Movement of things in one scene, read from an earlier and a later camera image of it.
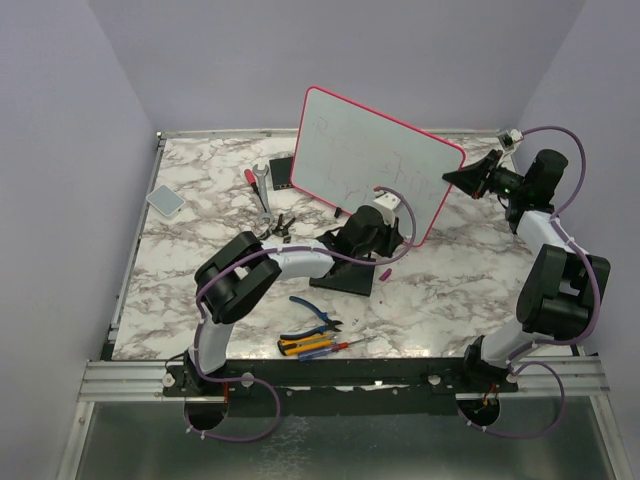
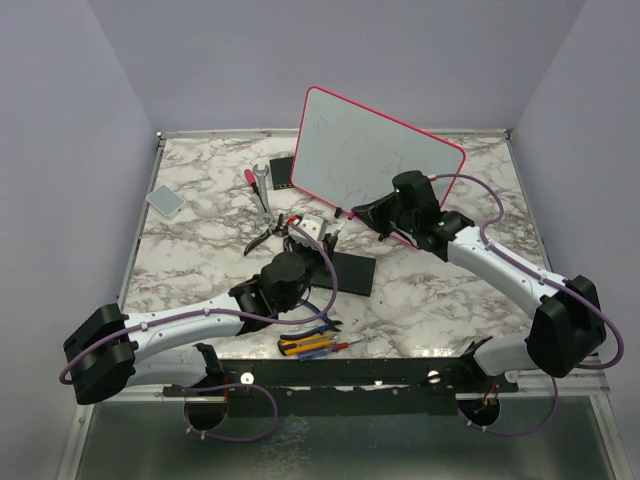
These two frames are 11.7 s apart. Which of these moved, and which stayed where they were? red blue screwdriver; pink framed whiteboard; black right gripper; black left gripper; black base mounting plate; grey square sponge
Moved: black right gripper; black left gripper
Stayed: grey square sponge; pink framed whiteboard; black base mounting plate; red blue screwdriver
